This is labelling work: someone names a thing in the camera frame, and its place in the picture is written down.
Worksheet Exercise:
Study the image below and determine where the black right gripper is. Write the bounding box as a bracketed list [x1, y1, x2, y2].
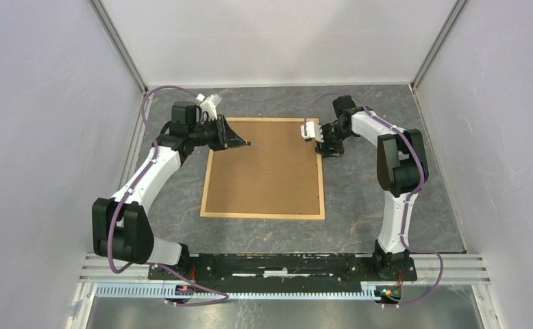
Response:
[314, 123, 351, 158]

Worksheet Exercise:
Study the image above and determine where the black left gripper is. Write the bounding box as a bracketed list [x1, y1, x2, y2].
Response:
[189, 114, 246, 152]

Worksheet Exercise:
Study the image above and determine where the wooden picture frame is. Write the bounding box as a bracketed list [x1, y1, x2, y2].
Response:
[200, 117, 325, 221]

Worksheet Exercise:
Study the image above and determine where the yellow handled screwdriver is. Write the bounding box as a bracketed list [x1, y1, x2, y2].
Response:
[245, 141, 262, 147]

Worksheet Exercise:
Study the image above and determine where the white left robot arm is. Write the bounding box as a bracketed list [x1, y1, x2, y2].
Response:
[91, 97, 251, 280]

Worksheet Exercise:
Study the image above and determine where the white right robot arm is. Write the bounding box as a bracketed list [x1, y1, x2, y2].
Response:
[301, 95, 429, 280]

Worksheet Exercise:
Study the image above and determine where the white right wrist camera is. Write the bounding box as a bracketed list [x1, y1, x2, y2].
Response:
[300, 121, 323, 143]

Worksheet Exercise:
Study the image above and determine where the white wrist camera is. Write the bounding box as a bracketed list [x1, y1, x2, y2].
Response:
[195, 93, 222, 120]
[300, 121, 323, 143]

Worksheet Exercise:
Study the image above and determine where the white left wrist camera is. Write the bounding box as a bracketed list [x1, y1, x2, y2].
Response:
[195, 93, 222, 120]

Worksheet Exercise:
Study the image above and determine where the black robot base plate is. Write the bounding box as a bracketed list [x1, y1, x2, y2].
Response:
[173, 253, 418, 293]

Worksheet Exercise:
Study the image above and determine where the aluminium rail profile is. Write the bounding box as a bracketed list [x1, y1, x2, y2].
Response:
[77, 253, 492, 286]

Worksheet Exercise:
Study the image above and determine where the grey slotted cable duct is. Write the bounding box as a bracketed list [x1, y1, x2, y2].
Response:
[95, 283, 381, 301]

